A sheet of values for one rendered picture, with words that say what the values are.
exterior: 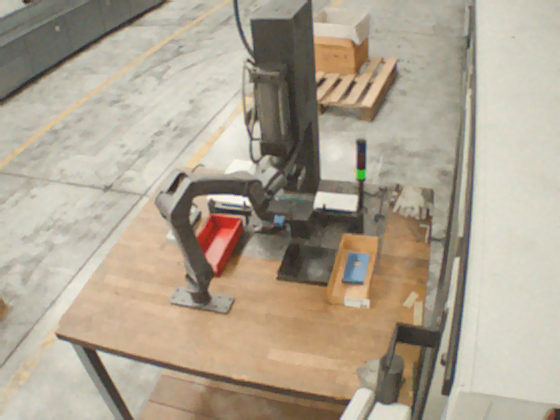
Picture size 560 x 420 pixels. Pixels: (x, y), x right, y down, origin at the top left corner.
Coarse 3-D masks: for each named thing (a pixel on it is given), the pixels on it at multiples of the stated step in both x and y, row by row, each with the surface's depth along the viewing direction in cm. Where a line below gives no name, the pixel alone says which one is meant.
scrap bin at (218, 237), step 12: (216, 216) 185; (228, 216) 184; (204, 228) 181; (216, 228) 188; (228, 228) 187; (240, 228) 183; (204, 240) 182; (216, 240) 182; (228, 240) 182; (204, 252) 178; (216, 252) 177; (228, 252) 173; (216, 264) 164; (216, 276) 168
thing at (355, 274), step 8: (352, 256) 170; (360, 256) 169; (368, 256) 169; (352, 264) 167; (344, 272) 164; (352, 272) 164; (360, 272) 163; (344, 280) 159; (352, 280) 158; (360, 280) 157
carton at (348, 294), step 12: (348, 240) 171; (360, 240) 169; (372, 240) 168; (348, 252) 172; (360, 252) 171; (372, 252) 171; (336, 264) 160; (360, 264) 167; (372, 264) 157; (336, 276) 163; (372, 276) 158; (336, 288) 159; (348, 288) 159; (360, 288) 158; (336, 300) 154; (348, 300) 152; (360, 300) 151
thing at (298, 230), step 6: (312, 210) 181; (312, 216) 181; (288, 222) 177; (294, 222) 176; (312, 222) 183; (264, 228) 182; (270, 228) 182; (294, 228) 178; (300, 228) 177; (306, 228) 177; (264, 234) 184; (270, 234) 183; (294, 234) 180; (300, 234) 179; (306, 234) 178
